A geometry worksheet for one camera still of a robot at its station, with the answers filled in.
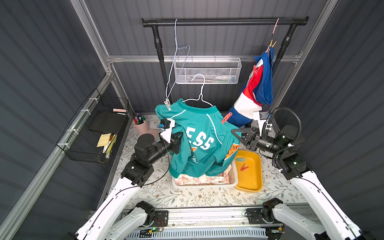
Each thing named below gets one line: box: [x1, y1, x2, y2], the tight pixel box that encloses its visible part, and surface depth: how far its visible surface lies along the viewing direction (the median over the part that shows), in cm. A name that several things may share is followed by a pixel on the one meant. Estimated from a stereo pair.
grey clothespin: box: [164, 98, 172, 111], surface depth 64 cm
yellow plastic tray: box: [235, 149, 263, 193], surface depth 91 cm
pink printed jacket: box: [174, 164, 232, 186], surface depth 81 cm
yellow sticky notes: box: [96, 133, 112, 148], surface depth 74 cm
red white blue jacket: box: [226, 47, 274, 128], surface depth 68 cm
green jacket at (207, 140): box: [155, 98, 242, 178], surface depth 64 cm
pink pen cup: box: [133, 115, 150, 136], surface depth 102 cm
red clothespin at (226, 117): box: [221, 112, 233, 124], surface depth 57 cm
